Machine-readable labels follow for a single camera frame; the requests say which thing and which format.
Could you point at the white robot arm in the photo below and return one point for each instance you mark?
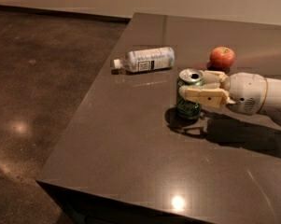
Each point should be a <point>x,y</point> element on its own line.
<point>272,102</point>

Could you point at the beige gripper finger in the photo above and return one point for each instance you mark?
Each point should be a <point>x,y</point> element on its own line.
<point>213,77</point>
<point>216,97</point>

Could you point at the red apple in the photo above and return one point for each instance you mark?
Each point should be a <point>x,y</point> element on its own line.
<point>222,58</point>

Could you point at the clear plastic water bottle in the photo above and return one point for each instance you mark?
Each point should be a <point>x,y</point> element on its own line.
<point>145,60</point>

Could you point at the green soda can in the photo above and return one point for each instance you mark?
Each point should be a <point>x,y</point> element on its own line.
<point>188,81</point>

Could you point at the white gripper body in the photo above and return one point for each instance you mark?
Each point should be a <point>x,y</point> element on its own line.
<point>245,91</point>

